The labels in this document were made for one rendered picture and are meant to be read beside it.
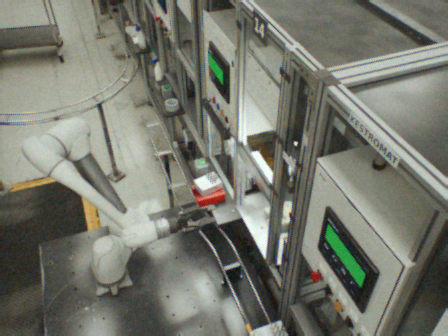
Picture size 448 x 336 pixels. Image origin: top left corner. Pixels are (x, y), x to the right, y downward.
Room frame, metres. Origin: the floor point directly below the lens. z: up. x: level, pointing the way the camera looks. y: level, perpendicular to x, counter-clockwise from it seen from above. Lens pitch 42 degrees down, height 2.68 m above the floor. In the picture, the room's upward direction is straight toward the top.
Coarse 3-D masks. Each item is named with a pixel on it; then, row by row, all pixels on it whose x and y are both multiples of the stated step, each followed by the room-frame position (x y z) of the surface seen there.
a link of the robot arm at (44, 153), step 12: (24, 144) 1.50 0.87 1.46; (36, 144) 1.50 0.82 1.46; (48, 144) 1.51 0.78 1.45; (60, 144) 1.53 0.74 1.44; (24, 156) 1.48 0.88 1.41; (36, 156) 1.45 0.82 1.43; (48, 156) 1.46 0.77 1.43; (60, 156) 1.49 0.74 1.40; (36, 168) 1.44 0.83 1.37; (48, 168) 1.42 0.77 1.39
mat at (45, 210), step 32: (32, 192) 2.65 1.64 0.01; (64, 192) 2.65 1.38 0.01; (0, 224) 2.30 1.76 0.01; (32, 224) 2.30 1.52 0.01; (64, 224) 2.29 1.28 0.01; (96, 224) 2.30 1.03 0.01; (0, 256) 2.00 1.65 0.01; (32, 256) 1.99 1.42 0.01; (0, 288) 1.73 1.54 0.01; (32, 288) 1.73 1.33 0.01; (0, 320) 1.50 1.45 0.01; (32, 320) 1.49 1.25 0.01
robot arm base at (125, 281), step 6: (126, 264) 1.42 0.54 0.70; (126, 270) 1.37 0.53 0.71; (126, 276) 1.34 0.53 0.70; (96, 282) 1.31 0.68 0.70; (114, 282) 1.28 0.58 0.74; (120, 282) 1.30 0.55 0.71; (126, 282) 1.31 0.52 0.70; (102, 288) 1.27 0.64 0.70; (108, 288) 1.27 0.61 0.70; (114, 288) 1.26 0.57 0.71; (120, 288) 1.28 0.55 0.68; (102, 294) 1.25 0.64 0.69; (114, 294) 1.23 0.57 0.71
